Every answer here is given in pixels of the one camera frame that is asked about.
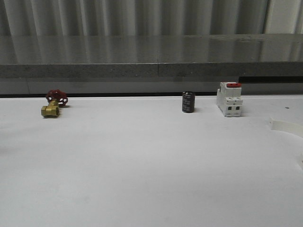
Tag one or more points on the white half pipe clamp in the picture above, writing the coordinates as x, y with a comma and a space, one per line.
292, 128

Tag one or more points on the black cylindrical capacitor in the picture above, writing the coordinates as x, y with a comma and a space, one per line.
188, 101

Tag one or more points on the brass valve red handwheel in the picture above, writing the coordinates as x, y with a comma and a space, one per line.
56, 99

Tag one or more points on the grey stone counter ledge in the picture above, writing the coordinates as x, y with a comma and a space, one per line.
129, 65

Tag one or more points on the white circuit breaker red switch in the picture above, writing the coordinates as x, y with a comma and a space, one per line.
229, 99

